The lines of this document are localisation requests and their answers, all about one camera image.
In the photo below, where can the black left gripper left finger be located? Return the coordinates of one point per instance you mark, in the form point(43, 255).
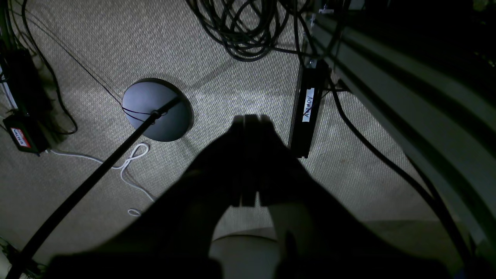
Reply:
point(172, 238)

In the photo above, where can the black box red label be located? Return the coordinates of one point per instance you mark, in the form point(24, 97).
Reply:
point(26, 134)

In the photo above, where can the round black stand base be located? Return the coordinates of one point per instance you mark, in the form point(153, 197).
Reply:
point(171, 109)

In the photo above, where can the black stand pole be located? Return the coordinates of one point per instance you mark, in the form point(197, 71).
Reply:
point(36, 241)

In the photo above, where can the grey aluminium table frame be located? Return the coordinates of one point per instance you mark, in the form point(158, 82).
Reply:
point(428, 75)

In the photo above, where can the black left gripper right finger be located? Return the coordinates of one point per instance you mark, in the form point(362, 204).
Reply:
point(319, 238)

